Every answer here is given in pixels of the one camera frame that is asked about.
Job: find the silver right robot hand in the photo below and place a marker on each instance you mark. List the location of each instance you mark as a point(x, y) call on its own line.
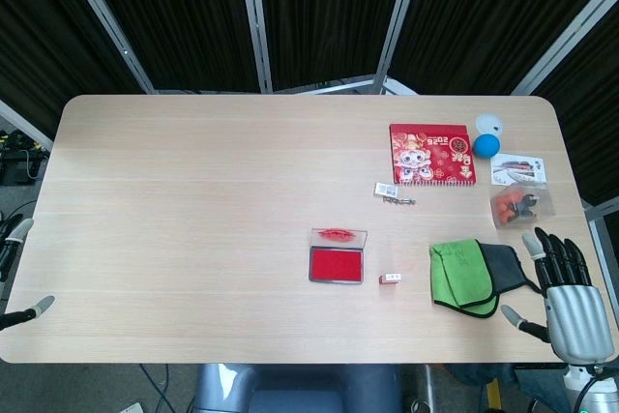
point(575, 316)

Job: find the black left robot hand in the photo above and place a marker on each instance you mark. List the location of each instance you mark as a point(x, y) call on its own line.
point(14, 236)

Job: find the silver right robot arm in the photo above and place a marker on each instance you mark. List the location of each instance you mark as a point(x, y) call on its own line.
point(575, 381)

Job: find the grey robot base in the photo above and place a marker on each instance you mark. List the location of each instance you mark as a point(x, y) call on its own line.
point(300, 389)

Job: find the red ink pad case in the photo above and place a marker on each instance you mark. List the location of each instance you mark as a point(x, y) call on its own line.
point(336, 263)

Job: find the grey cloth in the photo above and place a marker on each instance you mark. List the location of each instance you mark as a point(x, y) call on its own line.
point(508, 268)

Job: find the clear bag with orange parts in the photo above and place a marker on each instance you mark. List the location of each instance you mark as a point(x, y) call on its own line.
point(520, 205)

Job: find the green microfiber cloth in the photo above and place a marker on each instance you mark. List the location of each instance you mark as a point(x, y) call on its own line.
point(457, 277)

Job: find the printed white card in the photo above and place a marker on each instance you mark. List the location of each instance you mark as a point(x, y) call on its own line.
point(520, 168)

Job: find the grey table leg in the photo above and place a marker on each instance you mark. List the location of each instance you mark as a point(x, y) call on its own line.
point(425, 389)

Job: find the blue ball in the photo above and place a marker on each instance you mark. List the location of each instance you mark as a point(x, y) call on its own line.
point(485, 145)

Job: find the black pleated screen panel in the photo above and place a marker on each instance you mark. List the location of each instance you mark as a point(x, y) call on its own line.
point(590, 118)
point(179, 16)
point(498, 11)
point(333, 11)
point(43, 36)

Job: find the small metal bits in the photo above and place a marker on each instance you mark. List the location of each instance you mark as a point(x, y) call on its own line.
point(399, 200)

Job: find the white round lid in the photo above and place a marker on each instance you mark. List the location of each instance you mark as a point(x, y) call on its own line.
point(488, 123)

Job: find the red spiral desk calendar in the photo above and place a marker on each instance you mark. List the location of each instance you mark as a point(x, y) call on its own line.
point(433, 154)

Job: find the small white tag with screw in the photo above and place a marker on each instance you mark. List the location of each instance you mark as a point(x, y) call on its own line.
point(387, 189)

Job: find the grey screen frame post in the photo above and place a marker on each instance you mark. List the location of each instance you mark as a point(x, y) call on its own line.
point(399, 21)
point(256, 21)
point(109, 21)
point(566, 36)

